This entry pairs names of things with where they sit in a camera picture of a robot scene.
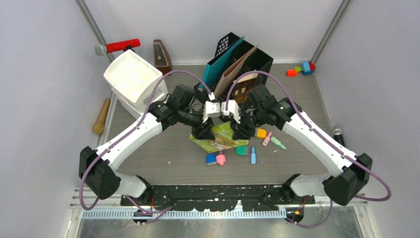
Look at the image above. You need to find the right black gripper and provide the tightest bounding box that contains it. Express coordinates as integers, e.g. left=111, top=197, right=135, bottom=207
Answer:
left=229, top=107, right=265, bottom=141

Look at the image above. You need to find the orange eraser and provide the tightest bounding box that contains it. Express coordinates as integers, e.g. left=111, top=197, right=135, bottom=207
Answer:
left=255, top=128, right=267, bottom=139

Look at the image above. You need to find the green eraser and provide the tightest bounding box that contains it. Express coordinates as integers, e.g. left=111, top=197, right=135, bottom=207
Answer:
left=235, top=146, right=248, bottom=156

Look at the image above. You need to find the green illustrated book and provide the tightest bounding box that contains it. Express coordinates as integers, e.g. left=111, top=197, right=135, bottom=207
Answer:
left=189, top=121, right=249, bottom=153

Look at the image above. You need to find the red brown book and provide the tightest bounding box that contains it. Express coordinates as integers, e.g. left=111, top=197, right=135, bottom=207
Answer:
left=230, top=73, right=258, bottom=105

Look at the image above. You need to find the pink cardboard folder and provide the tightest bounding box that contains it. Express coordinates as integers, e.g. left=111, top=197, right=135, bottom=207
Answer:
left=214, top=45, right=258, bottom=98

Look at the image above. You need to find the black mesh file organizer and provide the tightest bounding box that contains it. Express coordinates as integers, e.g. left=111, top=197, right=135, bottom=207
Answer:
left=194, top=40, right=273, bottom=103

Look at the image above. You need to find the white plastic drawer unit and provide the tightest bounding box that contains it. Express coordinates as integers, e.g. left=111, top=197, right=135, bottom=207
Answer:
left=104, top=50, right=162, bottom=119

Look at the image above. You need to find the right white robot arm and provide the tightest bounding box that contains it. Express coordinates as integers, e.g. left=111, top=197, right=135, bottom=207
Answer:
left=221, top=85, right=372, bottom=206

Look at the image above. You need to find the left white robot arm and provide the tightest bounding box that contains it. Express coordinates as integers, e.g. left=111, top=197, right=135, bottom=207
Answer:
left=79, top=84, right=220, bottom=205

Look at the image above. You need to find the blue eraser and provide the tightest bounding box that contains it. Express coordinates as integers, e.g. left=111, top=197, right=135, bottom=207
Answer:
left=206, top=153, right=217, bottom=166

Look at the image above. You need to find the teal folder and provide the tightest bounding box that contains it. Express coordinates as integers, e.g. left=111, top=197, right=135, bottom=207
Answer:
left=202, top=32, right=244, bottom=87

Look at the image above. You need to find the orange toy block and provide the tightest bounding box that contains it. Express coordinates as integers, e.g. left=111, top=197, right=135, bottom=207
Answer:
left=286, top=69, right=298, bottom=77

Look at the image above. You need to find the brown wooden metronome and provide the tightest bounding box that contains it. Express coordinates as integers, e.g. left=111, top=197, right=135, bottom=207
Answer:
left=153, top=39, right=172, bottom=75

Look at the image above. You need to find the blue red toy block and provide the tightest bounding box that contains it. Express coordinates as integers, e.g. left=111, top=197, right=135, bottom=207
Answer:
left=300, top=61, right=316, bottom=75

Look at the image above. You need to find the black microphone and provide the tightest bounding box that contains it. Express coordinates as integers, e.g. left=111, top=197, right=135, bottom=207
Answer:
left=331, top=127, right=345, bottom=147

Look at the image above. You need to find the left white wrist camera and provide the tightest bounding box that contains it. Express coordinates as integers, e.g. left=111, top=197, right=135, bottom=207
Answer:
left=203, top=92, right=221, bottom=122

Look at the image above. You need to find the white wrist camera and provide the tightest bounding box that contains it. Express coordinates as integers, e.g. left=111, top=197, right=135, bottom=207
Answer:
left=221, top=100, right=241, bottom=123
left=203, top=92, right=221, bottom=122

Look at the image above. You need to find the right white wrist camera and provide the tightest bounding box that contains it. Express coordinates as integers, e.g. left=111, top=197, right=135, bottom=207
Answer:
left=221, top=100, right=241, bottom=123

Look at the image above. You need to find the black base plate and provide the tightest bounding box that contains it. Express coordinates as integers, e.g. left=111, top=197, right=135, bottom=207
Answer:
left=120, top=184, right=315, bottom=212

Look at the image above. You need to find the red handled microphone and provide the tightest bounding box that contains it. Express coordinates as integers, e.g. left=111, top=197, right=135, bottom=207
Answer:
left=94, top=39, right=141, bottom=56

